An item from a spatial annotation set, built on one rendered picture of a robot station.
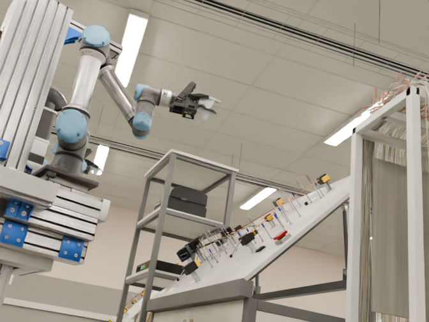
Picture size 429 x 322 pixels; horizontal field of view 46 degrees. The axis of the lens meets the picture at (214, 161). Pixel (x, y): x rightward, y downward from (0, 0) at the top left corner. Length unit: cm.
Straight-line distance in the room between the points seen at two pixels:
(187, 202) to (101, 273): 652
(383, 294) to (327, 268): 944
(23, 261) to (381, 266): 134
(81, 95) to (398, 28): 302
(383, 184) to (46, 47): 158
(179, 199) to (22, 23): 153
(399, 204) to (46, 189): 129
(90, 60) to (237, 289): 110
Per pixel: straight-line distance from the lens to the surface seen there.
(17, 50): 241
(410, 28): 450
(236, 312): 204
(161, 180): 387
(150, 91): 213
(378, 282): 184
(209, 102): 214
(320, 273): 1117
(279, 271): 1075
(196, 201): 340
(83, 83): 213
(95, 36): 222
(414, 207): 155
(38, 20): 252
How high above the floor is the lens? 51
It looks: 23 degrees up
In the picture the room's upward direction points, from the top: 9 degrees clockwise
